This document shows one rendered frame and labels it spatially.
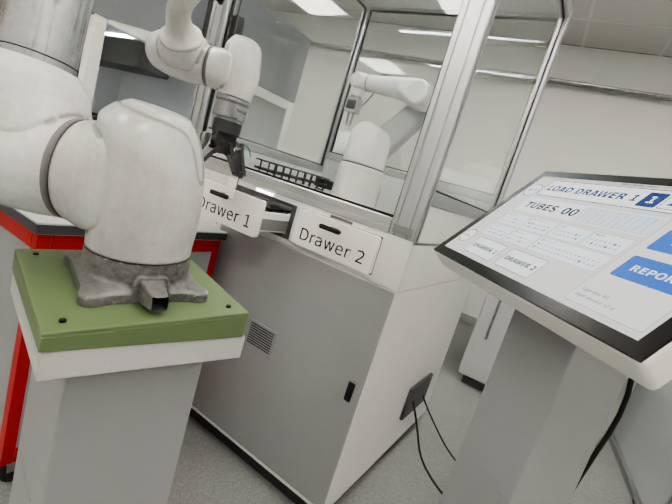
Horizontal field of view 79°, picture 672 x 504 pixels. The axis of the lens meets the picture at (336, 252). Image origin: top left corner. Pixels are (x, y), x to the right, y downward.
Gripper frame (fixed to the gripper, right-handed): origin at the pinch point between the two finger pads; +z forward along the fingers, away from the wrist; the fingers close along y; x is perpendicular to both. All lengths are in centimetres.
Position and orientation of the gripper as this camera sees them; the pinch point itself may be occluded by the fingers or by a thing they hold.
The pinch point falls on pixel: (211, 192)
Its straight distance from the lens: 120.3
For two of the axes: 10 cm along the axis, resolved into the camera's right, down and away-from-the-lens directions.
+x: -8.1, -3.3, 4.9
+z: -2.8, 9.4, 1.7
